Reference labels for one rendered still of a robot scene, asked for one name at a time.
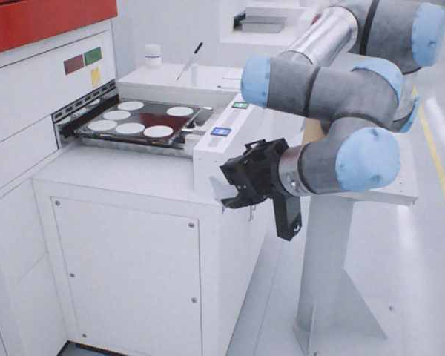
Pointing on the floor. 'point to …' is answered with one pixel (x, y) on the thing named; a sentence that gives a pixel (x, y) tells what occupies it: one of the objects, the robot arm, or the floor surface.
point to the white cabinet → (149, 267)
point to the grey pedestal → (339, 293)
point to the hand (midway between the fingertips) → (224, 193)
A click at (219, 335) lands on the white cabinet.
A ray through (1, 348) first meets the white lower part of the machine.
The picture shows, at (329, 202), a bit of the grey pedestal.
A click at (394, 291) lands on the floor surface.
